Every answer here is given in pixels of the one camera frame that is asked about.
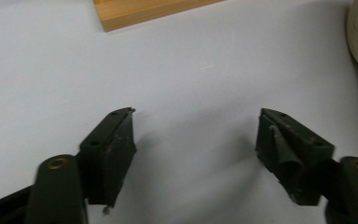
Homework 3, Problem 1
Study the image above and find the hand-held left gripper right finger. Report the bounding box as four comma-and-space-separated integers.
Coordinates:
255, 107, 336, 207

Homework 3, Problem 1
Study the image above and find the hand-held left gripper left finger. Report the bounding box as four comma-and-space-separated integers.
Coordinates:
78, 106, 138, 209

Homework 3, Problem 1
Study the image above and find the wooden shoe rack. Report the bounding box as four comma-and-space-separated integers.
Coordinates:
92, 0, 226, 33

